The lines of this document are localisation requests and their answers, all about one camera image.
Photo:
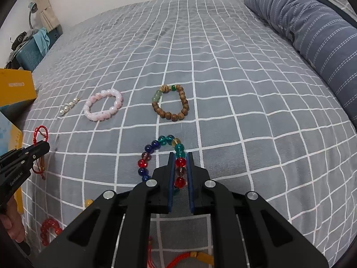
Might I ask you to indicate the blue striped pillow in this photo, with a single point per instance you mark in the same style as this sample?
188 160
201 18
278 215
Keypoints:
322 37

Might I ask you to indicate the left hand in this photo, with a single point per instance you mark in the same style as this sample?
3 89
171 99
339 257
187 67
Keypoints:
12 221

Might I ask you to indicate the teal cloth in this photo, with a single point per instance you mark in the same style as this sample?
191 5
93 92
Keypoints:
42 41

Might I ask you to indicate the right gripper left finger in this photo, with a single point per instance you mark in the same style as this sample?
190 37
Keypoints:
156 194

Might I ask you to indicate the white pearl hair clip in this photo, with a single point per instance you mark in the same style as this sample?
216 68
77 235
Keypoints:
66 108

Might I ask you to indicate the beige curtain left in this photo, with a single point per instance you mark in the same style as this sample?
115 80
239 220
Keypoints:
47 15

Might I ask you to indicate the desk lamp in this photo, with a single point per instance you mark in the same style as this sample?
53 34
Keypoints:
32 10

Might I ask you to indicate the yellow cardboard box lid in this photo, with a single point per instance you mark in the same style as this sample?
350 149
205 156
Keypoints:
16 86

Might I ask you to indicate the black item on basket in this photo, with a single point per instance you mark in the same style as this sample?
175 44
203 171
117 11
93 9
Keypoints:
22 37

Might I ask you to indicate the grey checked bed sheet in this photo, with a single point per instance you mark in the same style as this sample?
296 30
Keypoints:
208 72

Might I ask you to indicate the blue sky printed box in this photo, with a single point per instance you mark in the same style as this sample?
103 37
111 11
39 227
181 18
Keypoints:
11 138

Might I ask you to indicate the teal storage basket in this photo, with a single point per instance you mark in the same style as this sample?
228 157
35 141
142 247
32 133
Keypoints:
29 55

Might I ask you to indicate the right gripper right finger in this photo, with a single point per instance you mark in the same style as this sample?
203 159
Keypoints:
206 196

